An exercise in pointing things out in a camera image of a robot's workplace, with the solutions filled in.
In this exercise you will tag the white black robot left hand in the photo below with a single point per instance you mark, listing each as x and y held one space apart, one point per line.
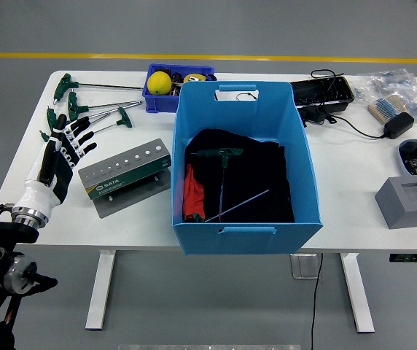
41 197

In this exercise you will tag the green silver wrench stand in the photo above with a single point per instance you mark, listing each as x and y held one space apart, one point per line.
132 175

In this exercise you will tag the large blue plastic box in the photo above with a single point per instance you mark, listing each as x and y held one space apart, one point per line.
248 240

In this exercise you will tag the white table leg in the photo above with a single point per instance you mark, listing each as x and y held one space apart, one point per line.
358 291
101 291

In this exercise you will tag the small dark blue bin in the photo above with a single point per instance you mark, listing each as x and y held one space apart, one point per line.
157 104

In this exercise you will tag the red cloth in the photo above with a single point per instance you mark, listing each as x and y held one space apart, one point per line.
194 197

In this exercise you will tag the yellow lemon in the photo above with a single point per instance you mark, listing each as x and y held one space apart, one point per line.
159 83

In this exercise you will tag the dark brown cylindrical part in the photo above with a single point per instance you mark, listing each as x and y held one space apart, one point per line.
176 85

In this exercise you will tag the yellow tape measure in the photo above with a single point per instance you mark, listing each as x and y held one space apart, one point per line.
194 77

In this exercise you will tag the black cloth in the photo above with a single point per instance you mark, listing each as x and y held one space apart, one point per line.
256 175

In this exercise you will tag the metal floor outlet plate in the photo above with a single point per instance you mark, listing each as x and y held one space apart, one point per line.
303 268

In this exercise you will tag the black flat device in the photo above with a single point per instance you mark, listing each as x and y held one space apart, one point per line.
314 114

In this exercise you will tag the black plastic tray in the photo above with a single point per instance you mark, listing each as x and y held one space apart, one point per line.
321 91

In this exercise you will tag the taped resistor strip bundle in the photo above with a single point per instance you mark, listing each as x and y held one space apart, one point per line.
383 109

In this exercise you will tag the grey block with square recess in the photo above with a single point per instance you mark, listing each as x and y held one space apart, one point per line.
398 208

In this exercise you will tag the black power adapter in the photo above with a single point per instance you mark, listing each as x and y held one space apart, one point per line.
398 125

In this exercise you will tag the clear plastic parts bag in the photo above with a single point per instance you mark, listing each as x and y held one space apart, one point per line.
394 82

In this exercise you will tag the black table control panel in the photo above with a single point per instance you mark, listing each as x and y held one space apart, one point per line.
414 257

